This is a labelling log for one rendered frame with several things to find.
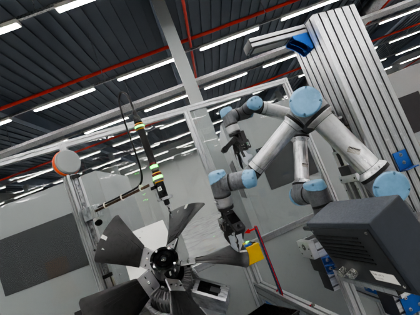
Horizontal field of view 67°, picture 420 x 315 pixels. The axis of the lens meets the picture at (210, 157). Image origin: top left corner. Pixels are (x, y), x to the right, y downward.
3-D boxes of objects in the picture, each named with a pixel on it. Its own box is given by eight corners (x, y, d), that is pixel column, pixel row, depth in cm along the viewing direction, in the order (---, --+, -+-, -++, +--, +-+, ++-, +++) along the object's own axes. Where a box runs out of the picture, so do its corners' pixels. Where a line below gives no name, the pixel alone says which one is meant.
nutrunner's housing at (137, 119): (161, 207, 139) (127, 112, 144) (167, 204, 142) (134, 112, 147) (167, 204, 137) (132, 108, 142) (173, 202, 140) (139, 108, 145)
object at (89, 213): (84, 224, 179) (79, 209, 180) (95, 220, 185) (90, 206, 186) (92, 219, 173) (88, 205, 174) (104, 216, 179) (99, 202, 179)
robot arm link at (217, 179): (224, 172, 127) (204, 176, 129) (230, 197, 129) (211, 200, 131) (227, 167, 134) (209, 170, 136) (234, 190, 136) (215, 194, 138)
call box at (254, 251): (239, 265, 179) (232, 247, 180) (254, 257, 182) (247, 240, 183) (249, 269, 164) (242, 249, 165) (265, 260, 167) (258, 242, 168)
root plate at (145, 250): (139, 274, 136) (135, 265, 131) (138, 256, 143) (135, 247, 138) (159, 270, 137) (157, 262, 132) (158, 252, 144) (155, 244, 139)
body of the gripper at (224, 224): (235, 224, 142) (228, 200, 140) (243, 230, 134) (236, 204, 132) (220, 230, 140) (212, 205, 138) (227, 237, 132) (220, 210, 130)
